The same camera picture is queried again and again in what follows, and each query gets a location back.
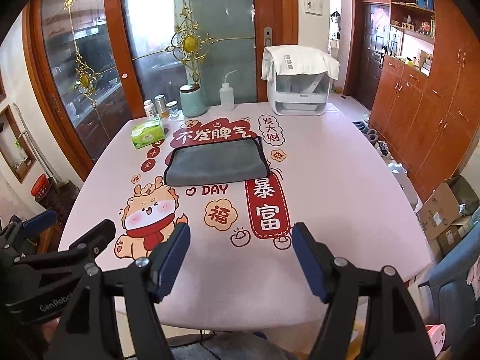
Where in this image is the teal ceramic jar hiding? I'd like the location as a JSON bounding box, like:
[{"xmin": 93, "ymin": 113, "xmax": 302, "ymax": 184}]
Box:
[{"xmin": 180, "ymin": 83, "xmax": 207, "ymax": 118}]

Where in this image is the wall switch plate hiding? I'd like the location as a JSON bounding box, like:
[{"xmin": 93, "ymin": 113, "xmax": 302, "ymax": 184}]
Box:
[{"xmin": 304, "ymin": 0, "xmax": 324, "ymax": 16}]

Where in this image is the glass sliding door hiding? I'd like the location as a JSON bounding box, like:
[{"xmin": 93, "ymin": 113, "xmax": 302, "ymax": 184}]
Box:
[{"xmin": 22, "ymin": 0, "xmax": 299, "ymax": 180}]

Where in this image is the white squeeze wash bottle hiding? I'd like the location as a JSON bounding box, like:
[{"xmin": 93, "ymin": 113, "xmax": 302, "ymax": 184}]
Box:
[{"xmin": 219, "ymin": 70, "xmax": 236, "ymax": 111}]

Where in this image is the purple and grey towel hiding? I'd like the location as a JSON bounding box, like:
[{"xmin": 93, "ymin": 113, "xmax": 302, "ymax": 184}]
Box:
[{"xmin": 163, "ymin": 137, "xmax": 269, "ymax": 187}]

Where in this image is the green tissue pack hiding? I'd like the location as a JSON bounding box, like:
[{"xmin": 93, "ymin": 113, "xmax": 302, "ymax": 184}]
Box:
[{"xmin": 130, "ymin": 117, "xmax": 165, "ymax": 150}]

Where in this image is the dark wooden entrance door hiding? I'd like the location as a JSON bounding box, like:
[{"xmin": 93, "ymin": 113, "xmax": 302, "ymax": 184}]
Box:
[{"xmin": 344, "ymin": 0, "xmax": 390, "ymax": 110}]

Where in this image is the cardboard box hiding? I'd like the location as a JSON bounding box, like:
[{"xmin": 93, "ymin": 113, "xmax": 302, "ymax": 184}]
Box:
[
  {"xmin": 417, "ymin": 182, "xmax": 460, "ymax": 242},
  {"xmin": 437, "ymin": 216, "xmax": 473, "ymax": 257}
]

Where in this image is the white cloth cover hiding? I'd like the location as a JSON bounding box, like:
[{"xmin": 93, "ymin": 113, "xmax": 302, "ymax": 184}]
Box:
[{"xmin": 261, "ymin": 45, "xmax": 339, "ymax": 80}]

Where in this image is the blue chair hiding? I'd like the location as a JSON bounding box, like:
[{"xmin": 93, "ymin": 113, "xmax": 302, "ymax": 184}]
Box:
[{"xmin": 420, "ymin": 225, "xmax": 479, "ymax": 351}]

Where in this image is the printed pink tablecloth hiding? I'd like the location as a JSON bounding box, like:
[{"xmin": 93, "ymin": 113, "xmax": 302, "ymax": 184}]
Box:
[{"xmin": 60, "ymin": 103, "xmax": 431, "ymax": 331}]

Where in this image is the pink plastic stool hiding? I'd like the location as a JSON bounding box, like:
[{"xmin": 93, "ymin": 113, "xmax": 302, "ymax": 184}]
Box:
[{"xmin": 425, "ymin": 324, "xmax": 446, "ymax": 357}]

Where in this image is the white desktop appliance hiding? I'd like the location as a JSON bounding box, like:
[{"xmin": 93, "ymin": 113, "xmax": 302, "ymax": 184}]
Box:
[{"xmin": 267, "ymin": 72, "xmax": 333, "ymax": 116}]

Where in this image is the small glass jar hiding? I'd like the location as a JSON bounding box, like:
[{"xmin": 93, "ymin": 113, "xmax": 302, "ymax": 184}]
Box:
[{"xmin": 166, "ymin": 100, "xmax": 180, "ymax": 118}]

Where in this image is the wooden cabinet unit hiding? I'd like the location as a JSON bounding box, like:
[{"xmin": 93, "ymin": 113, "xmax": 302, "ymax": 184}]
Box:
[{"xmin": 369, "ymin": 0, "xmax": 479, "ymax": 201}]

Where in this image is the white pill bottle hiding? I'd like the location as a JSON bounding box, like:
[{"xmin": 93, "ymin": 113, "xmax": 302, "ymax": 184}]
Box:
[{"xmin": 143, "ymin": 99, "xmax": 158, "ymax": 119}]

